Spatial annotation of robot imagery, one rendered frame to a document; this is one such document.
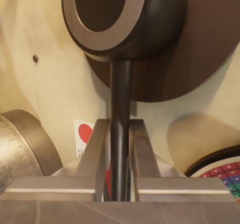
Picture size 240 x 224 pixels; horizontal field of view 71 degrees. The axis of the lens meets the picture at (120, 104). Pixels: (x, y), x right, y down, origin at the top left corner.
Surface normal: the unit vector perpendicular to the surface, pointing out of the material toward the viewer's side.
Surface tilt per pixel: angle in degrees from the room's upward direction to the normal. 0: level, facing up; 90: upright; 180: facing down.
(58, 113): 90
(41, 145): 41
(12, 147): 50
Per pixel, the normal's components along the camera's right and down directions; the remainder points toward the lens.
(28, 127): 0.37, -0.80
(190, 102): -0.54, 0.24
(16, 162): 0.65, -0.49
